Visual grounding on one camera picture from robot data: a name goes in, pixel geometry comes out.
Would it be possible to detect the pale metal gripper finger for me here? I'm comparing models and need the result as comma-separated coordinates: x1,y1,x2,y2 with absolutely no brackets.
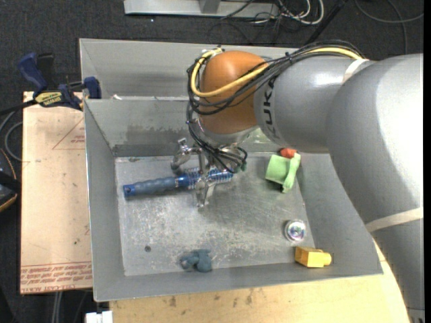
194,177,217,210
170,138,203,176

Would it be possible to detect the grey metal bin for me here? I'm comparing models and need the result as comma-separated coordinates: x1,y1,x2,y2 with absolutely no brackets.
79,38,384,303

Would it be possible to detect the green cloth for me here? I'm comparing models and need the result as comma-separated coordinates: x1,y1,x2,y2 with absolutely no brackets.
265,152,302,194

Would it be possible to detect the blue handled tool with spring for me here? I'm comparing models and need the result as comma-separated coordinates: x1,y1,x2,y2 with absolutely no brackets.
122,166,235,200

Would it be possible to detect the brown cardboard board, red print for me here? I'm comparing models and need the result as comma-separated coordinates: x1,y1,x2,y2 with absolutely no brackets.
19,91,94,295

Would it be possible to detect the grey-blue toy animal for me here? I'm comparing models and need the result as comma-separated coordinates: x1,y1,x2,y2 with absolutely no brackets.
178,248,214,273

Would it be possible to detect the yellow block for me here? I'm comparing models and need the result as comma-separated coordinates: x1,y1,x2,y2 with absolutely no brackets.
294,246,333,269

